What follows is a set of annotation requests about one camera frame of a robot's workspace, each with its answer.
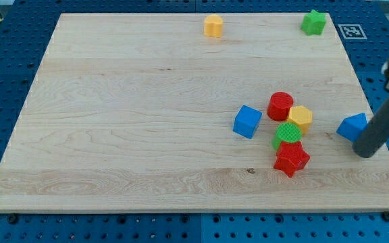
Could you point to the blue triangle block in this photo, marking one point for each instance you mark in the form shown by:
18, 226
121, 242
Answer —
351, 127

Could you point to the yellow hexagon block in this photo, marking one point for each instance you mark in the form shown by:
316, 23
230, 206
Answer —
302, 117

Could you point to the wooden board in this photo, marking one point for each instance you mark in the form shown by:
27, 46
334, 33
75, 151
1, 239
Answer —
133, 113

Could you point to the blue cube block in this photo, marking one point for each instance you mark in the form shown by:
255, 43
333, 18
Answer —
247, 121

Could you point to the red cylinder block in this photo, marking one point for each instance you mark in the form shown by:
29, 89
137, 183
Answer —
279, 106

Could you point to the green cylinder block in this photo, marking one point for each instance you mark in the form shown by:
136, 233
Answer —
286, 132

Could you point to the yellow heart block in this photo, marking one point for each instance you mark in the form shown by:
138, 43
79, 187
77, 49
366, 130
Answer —
213, 26

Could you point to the red star block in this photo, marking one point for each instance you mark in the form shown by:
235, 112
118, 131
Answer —
291, 157

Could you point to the green star block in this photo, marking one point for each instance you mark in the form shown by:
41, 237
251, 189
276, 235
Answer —
313, 23

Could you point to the white fiducial marker tag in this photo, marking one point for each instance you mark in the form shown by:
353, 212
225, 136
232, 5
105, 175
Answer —
352, 32

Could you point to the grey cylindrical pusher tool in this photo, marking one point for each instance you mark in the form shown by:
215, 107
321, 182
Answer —
375, 134

